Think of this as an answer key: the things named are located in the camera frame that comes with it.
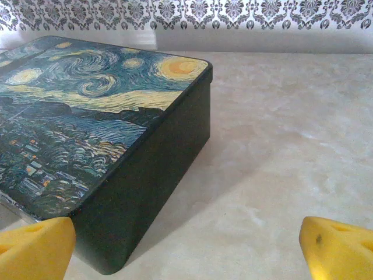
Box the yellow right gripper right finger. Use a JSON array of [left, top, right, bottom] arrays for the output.
[[300, 216, 373, 280]]

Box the Starry Night print tin box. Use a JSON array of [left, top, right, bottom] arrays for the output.
[[0, 35, 213, 276]]

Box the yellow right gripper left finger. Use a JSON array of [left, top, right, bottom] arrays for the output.
[[0, 217, 77, 280]]

